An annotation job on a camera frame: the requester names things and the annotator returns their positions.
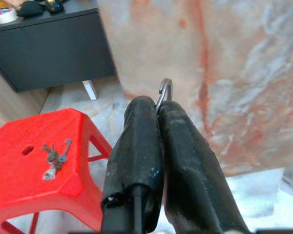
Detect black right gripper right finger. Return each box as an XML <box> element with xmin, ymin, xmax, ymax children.
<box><xmin>158</xmin><ymin>100</ymin><xmax>250</xmax><ymax>234</ymax></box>

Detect silver bunch of keys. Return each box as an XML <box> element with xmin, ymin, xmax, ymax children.
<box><xmin>42</xmin><ymin>138</ymin><xmax>73</xmax><ymax>181</ymax></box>

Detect white tape roll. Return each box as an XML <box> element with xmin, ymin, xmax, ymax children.
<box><xmin>0</xmin><ymin>8</ymin><xmax>19</xmax><ymax>24</ymax></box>

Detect red plastic stool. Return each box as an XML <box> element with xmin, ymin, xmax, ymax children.
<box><xmin>0</xmin><ymin>108</ymin><xmax>113</xmax><ymax>234</ymax></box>

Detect dark grey cabinet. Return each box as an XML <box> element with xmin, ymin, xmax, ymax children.
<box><xmin>0</xmin><ymin>7</ymin><xmax>118</xmax><ymax>101</ymax></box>

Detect black cloth pouch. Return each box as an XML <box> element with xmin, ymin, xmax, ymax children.
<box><xmin>16</xmin><ymin>2</ymin><xmax>44</xmax><ymax>18</ymax></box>

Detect silver metal hook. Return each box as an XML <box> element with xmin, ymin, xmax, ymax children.
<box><xmin>155</xmin><ymin>78</ymin><xmax>174</xmax><ymax>114</ymax></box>

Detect dark shiny round object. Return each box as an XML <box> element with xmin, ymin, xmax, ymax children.
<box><xmin>44</xmin><ymin>0</ymin><xmax>64</xmax><ymax>13</ymax></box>

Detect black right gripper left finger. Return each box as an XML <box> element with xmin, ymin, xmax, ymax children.
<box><xmin>100</xmin><ymin>96</ymin><xmax>165</xmax><ymax>234</ymax></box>

